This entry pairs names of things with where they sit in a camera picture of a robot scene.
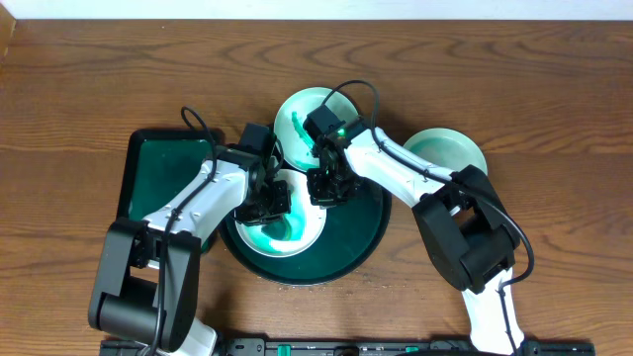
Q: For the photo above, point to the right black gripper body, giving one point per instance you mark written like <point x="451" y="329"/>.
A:
<point x="331" y="187"/>

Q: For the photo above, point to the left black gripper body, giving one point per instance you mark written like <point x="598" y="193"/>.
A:
<point x="267" y="209"/>

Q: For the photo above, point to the green scrubbing sponge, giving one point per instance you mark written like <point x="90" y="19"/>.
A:
<point x="279" y="230"/>

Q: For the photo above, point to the white plate green smear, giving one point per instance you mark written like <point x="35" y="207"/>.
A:
<point x="307" y="222"/>

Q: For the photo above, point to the pale green plate top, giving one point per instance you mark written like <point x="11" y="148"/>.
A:
<point x="288" y="127"/>

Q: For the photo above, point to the pale green plate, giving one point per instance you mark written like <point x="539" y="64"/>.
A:
<point x="447" y="148"/>
<point x="288" y="127"/>

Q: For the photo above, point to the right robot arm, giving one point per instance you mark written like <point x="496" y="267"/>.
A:
<point x="468" y="236"/>

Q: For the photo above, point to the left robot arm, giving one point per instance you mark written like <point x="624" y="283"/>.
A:
<point x="146" y="288"/>

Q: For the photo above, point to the round dark green tray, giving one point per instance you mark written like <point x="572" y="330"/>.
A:
<point x="351" y="233"/>

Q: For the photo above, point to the rectangular dark green tray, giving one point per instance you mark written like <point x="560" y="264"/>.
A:
<point x="160" y="163"/>

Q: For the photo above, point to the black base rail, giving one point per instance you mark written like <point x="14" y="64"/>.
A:
<point x="260" y="347"/>

